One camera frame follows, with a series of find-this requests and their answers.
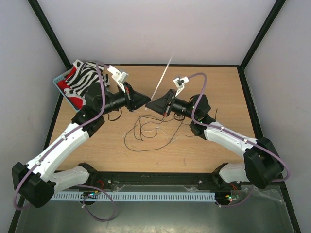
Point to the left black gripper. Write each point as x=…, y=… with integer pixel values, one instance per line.
x=134, y=99

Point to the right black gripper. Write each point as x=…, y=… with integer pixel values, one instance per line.
x=161, y=105

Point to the white zip tie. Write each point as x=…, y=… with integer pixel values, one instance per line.
x=162, y=76

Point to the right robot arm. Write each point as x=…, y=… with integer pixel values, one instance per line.
x=261, y=163

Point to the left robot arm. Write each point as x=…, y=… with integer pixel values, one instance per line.
x=37, y=180

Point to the red cloth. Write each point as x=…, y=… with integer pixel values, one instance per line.
x=75, y=100

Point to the black white striped cloth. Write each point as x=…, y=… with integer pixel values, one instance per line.
x=85, y=75

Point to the light blue plastic basket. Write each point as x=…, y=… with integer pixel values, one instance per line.
x=58, y=78

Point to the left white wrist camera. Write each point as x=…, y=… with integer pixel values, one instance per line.
x=118, y=76

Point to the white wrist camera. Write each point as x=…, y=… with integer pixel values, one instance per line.
x=118, y=76
x=180, y=84

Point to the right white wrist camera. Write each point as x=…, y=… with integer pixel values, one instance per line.
x=180, y=84

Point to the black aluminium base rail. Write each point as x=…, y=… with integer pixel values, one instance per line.
x=202, y=181

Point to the light blue slotted cable duct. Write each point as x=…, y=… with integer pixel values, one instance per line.
x=135, y=196

